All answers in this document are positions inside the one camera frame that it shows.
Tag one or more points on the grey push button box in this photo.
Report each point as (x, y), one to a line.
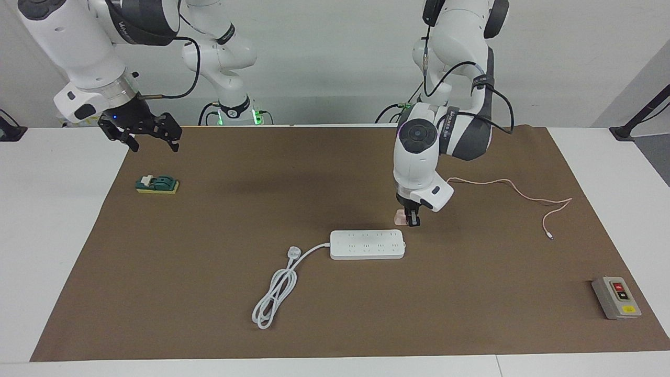
(616, 298)

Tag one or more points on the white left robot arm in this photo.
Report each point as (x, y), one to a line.
(419, 157)

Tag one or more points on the white power strip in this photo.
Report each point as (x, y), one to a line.
(366, 244)

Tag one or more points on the green knife switch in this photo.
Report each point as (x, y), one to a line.
(159, 183)

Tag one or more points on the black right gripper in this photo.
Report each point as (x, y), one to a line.
(137, 121)

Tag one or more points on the pink charger adapter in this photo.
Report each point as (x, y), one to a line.
(400, 218)

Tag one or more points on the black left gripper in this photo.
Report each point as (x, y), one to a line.
(404, 201)

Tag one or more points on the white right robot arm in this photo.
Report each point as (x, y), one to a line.
(78, 47)

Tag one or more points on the brown table mat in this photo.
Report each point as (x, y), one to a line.
(419, 314)

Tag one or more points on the black camera stand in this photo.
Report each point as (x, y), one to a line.
(623, 132)

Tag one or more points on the black table clamp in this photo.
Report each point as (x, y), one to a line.
(10, 133)

